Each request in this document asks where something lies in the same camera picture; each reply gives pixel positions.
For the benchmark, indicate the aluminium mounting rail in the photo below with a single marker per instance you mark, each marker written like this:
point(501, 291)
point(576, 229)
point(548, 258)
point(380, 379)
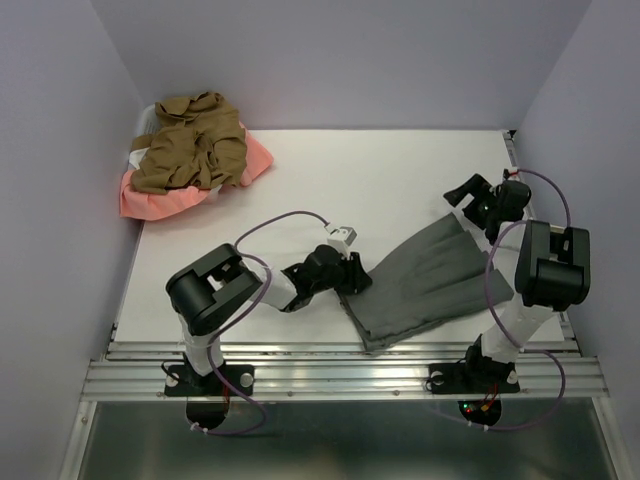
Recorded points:
point(332, 372)

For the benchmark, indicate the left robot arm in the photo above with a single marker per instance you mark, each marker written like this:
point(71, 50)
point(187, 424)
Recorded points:
point(208, 292)

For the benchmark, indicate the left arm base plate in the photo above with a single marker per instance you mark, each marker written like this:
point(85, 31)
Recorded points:
point(182, 381)

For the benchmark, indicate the grey pleated skirt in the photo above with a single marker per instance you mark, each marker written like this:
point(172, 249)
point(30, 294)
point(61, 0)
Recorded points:
point(434, 277)

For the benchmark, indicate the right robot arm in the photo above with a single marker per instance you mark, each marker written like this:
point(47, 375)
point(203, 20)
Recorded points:
point(553, 272)

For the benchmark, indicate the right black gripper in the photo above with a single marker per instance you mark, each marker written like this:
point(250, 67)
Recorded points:
point(477, 187)

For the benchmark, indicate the tan brown skirt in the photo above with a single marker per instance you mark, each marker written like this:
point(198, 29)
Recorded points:
point(200, 143)

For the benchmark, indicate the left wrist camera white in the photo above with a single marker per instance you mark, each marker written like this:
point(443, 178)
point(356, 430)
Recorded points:
point(341, 240)

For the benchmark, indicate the white garment under pile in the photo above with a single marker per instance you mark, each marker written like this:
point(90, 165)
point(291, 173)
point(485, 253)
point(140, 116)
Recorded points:
point(147, 127)

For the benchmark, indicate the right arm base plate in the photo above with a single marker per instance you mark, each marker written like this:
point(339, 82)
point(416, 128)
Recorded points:
point(461, 378)

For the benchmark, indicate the pink skirt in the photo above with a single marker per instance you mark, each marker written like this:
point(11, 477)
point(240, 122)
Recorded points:
point(154, 207)

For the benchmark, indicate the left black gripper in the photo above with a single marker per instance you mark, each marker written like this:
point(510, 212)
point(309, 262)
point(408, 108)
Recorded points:
point(355, 281)

